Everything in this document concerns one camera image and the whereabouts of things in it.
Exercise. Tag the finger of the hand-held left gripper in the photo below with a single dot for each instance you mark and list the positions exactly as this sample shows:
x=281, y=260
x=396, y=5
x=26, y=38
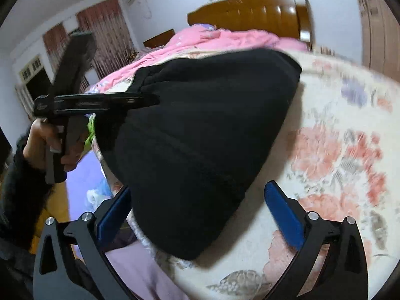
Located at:
x=125, y=100

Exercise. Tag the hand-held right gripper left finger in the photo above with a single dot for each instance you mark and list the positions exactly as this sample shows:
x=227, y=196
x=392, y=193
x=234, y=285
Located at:
x=112, y=215

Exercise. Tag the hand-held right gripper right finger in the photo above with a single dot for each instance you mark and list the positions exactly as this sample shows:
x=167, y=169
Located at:
x=281, y=212

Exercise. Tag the black pants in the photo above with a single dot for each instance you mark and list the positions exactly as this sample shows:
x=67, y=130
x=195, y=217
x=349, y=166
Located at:
x=200, y=137

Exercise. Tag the person's left forearm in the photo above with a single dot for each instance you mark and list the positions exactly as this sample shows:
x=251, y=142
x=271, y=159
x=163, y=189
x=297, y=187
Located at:
x=22, y=193

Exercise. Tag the person's left hand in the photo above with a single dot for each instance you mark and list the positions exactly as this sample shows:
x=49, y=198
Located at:
x=36, y=143

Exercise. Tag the red patterned curtain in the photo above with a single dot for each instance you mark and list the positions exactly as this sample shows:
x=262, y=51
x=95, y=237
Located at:
x=106, y=37
x=54, y=43

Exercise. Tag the dark doorway with window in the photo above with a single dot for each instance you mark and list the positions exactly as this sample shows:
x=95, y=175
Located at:
x=32, y=81

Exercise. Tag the green cloth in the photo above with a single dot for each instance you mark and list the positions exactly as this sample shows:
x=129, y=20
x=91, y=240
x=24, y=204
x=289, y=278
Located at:
x=90, y=131

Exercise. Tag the purple printed blanket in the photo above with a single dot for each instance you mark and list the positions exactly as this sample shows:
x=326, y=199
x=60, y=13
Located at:
x=87, y=175

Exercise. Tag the floral bed sheet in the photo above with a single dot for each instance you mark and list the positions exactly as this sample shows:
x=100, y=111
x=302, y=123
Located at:
x=328, y=168

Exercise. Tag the light purple cloth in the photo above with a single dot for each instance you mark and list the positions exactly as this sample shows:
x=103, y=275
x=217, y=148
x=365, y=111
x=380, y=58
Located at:
x=140, y=275

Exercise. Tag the wooden nightstand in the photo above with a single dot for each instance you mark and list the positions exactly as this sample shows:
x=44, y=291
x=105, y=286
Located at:
x=157, y=39

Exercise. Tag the pink quilt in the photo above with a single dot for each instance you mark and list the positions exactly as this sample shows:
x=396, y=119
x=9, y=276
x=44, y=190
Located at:
x=218, y=40

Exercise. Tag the wooden headboard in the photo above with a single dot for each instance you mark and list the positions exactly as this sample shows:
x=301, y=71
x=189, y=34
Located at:
x=256, y=12

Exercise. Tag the wooden wardrobe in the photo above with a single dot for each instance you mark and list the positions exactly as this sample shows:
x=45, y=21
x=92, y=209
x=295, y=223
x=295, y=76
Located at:
x=379, y=22

